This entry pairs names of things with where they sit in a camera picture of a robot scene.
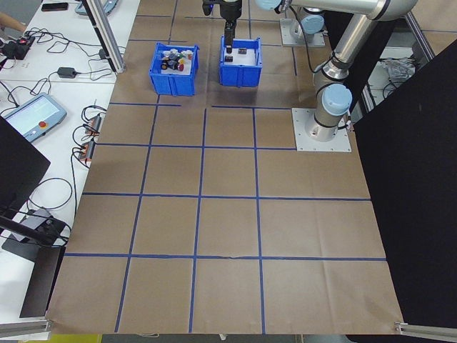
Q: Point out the small light coloured part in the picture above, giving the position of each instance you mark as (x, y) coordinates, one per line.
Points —
(183, 53)
(190, 56)
(172, 52)

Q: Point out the aluminium profile bar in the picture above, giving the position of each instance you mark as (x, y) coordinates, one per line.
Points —
(428, 328)
(25, 327)

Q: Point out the black orange connector module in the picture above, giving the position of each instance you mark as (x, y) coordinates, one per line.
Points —
(86, 150)
(93, 124)

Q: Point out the white paper bin liner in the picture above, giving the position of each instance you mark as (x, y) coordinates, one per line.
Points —
(250, 59)

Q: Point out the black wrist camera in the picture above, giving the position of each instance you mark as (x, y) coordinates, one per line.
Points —
(209, 6)

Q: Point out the blue grey teach pendant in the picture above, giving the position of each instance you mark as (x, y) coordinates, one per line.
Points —
(81, 8)
(39, 110)

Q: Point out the black smartphone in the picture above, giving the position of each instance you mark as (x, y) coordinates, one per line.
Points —
(54, 6)

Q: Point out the blue bin with black boxes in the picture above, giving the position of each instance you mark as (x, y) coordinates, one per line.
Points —
(241, 76)

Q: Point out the black power adapter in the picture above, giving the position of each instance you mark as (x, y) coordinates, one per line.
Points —
(103, 54)
(67, 72)

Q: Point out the small parts in left bin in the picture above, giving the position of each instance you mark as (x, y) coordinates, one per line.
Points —
(191, 68)

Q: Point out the black monitor stand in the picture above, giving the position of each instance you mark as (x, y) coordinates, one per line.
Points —
(39, 234)

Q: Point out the black round component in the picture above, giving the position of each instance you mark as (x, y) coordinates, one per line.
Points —
(165, 65)

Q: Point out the black battery box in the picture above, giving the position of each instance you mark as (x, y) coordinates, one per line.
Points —
(229, 59)
(242, 51)

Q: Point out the black monitor panel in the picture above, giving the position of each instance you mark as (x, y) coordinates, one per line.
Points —
(18, 171)

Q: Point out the white square base plate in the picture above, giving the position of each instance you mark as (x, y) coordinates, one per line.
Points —
(285, 35)
(339, 143)

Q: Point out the black controller with red button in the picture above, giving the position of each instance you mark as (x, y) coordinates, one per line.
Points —
(16, 48)

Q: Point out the black frame cover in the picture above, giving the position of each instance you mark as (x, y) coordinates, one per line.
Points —
(410, 178)

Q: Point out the grey flat device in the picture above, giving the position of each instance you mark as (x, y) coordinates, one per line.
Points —
(35, 218)

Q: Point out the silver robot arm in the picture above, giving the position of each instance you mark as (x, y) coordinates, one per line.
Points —
(357, 32)
(311, 23)

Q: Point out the blue bin with mixed parts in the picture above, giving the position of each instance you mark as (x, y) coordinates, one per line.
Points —
(171, 85)

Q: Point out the small black component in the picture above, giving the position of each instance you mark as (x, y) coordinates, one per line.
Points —
(174, 62)

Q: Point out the person forearm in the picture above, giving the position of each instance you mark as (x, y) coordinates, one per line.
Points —
(10, 22)

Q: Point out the tall aluminium profile post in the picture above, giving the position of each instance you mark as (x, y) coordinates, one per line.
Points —
(107, 39)

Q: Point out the aluminium frame bar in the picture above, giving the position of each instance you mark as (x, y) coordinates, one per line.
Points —
(423, 39)
(367, 100)

